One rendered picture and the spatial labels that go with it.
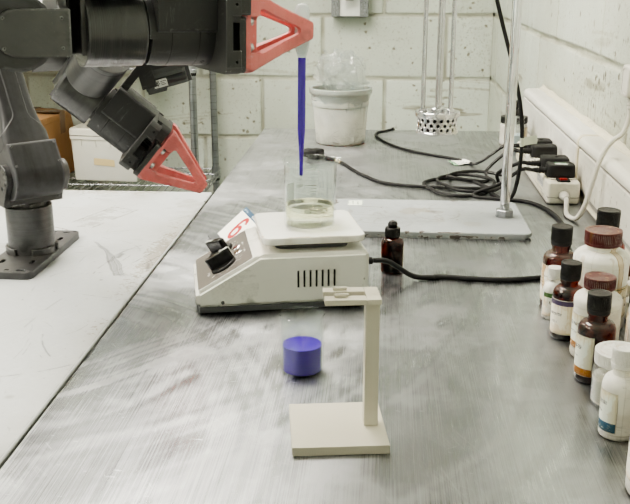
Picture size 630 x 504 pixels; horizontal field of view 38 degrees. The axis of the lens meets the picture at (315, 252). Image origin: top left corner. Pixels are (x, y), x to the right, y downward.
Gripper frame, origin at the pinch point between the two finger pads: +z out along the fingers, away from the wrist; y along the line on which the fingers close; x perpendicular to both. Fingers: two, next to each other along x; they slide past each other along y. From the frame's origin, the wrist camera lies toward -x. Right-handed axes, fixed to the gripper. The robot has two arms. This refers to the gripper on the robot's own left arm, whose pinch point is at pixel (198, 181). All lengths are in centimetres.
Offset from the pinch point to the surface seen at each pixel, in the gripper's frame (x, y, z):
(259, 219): -1.3, -2.4, 8.3
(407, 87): -39, 224, 70
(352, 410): 1.5, -38.5, 17.6
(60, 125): 51, 227, -18
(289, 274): 0.2, -11.4, 13.1
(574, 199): -31, 33, 56
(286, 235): -2.9, -9.9, 10.3
